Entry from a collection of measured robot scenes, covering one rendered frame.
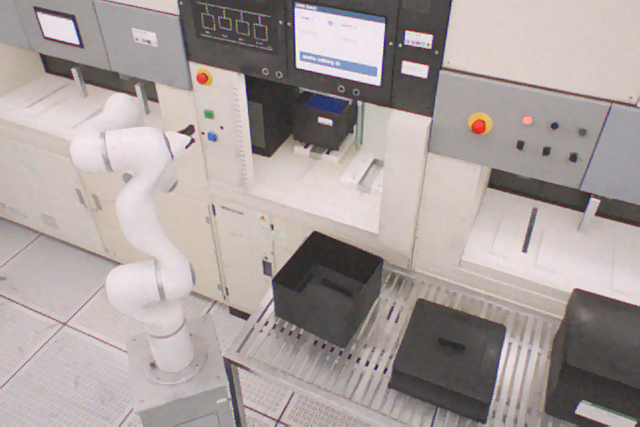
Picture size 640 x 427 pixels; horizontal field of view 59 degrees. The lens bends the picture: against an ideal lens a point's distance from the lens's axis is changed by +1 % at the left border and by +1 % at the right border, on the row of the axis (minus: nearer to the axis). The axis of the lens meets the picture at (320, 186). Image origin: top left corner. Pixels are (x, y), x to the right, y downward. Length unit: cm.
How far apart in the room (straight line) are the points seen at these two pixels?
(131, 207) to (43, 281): 198
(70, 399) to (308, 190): 142
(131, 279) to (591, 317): 127
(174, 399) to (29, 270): 183
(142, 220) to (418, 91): 85
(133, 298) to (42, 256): 199
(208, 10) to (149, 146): 66
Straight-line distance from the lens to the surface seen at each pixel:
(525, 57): 158
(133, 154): 139
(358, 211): 214
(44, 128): 293
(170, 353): 177
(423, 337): 179
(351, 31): 167
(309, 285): 201
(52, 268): 344
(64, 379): 294
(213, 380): 183
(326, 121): 227
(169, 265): 153
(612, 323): 180
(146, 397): 185
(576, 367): 166
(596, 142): 166
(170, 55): 208
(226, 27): 189
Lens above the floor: 229
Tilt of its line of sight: 39 degrees down
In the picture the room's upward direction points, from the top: straight up
